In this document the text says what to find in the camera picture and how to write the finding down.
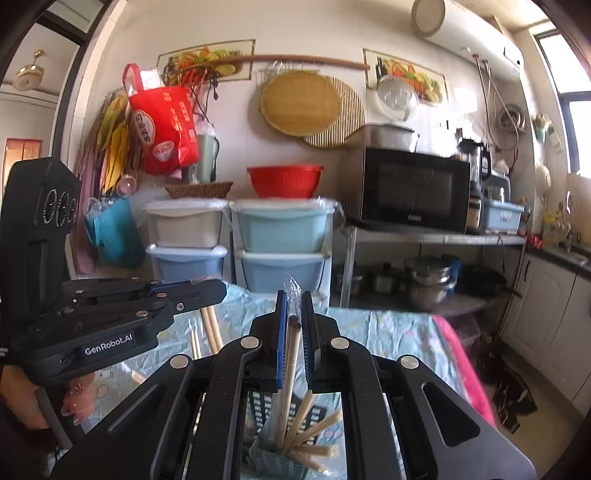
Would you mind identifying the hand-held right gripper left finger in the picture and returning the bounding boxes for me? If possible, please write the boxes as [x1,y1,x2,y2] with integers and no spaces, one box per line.
[50,290,289,480]

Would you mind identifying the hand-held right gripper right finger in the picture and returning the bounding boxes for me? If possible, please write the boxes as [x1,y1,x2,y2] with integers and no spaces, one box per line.
[300,291,539,480]

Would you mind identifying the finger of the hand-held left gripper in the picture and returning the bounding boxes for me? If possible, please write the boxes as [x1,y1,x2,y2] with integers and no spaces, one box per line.
[61,276,186,304]
[64,278,229,336]

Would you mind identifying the pile of wooden chopsticks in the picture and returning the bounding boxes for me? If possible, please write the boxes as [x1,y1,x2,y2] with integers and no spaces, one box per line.
[281,392,345,474]

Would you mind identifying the green plastic utensil basket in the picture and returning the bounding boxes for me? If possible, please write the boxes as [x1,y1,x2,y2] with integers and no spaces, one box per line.
[240,391,342,480]

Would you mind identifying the person's left hand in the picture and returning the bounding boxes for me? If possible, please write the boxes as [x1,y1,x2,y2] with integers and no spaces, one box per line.
[0,364,45,431]

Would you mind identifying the pink hanging garment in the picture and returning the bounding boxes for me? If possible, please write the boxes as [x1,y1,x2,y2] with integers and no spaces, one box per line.
[74,138,109,275]

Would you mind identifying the blue hanging bag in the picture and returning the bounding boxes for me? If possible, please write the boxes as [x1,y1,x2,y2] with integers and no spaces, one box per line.
[85,198,146,269]

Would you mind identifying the beige storage drawer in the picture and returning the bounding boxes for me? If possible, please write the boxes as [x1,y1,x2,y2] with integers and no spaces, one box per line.
[143,199,229,248]

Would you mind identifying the cartoon cat printed cloth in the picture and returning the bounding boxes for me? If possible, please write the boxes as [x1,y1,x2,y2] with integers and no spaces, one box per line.
[60,281,467,480]

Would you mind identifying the small steel pot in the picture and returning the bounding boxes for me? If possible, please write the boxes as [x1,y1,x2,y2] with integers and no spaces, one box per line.
[372,262,402,295]

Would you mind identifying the brown wicker basket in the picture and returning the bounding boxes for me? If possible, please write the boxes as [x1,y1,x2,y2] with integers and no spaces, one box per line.
[165,181,234,200]

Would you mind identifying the yellow hanging cloths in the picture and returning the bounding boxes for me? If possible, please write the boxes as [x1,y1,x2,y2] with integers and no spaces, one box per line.
[97,90,132,195]

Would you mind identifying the large steel pot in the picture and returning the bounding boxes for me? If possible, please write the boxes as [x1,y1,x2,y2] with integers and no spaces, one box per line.
[404,256,455,311]

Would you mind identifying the green tumbler cup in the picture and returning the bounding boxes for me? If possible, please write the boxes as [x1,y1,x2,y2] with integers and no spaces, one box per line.
[194,134,221,183]

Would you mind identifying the red plastic colander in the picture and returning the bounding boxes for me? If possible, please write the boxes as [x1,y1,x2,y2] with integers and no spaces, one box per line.
[247,165,325,200]

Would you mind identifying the pink blanket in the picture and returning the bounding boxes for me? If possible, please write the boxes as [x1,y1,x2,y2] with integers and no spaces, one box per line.
[431,315,499,428]

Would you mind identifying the steel shelf rack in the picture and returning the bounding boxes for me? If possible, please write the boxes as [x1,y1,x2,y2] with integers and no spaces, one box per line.
[339,224,529,319]

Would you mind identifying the gold ceiling lamp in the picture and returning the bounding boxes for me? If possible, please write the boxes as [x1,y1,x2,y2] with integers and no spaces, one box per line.
[11,50,47,92]

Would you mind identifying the red shopping bag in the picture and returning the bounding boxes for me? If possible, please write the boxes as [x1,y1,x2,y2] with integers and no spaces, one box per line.
[122,64,201,175]

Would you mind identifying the black microwave oven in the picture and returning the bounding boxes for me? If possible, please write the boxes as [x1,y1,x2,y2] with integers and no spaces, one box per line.
[339,147,472,234]

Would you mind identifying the black frying pan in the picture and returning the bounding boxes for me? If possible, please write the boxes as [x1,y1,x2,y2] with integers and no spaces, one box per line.
[462,265,525,298]

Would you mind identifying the dark shoes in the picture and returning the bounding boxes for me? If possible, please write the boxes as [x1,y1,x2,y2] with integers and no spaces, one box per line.
[475,342,539,432]

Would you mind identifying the round wooden boards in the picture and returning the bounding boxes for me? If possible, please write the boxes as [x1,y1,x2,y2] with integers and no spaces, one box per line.
[261,70,342,137]

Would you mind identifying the blue dish tray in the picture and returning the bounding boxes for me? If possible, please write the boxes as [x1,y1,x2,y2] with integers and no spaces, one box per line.
[480,198,525,234]

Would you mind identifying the round striped bamboo mat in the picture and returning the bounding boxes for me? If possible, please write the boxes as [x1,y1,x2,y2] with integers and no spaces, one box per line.
[302,76,366,149]

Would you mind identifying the white kitchen cabinets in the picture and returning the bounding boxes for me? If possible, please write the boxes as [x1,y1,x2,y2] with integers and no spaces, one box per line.
[501,247,591,402]

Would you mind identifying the black blender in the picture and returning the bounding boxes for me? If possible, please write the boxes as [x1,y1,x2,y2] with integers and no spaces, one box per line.
[457,129,492,232]

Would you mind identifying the long wooden pole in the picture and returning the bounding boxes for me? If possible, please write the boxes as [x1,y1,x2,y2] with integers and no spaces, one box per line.
[164,54,371,75]

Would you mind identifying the white round plastic lid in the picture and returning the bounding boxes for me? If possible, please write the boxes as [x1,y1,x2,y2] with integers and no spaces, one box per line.
[376,74,420,123]

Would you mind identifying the window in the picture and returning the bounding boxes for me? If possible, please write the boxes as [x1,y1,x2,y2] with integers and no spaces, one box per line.
[536,23,591,176]

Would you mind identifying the fruit wall picture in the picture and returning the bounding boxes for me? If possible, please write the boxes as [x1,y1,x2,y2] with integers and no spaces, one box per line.
[362,47,450,106]
[157,39,256,84]

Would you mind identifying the coiled grey hose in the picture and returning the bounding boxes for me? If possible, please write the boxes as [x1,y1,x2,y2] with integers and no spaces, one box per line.
[499,104,527,136]

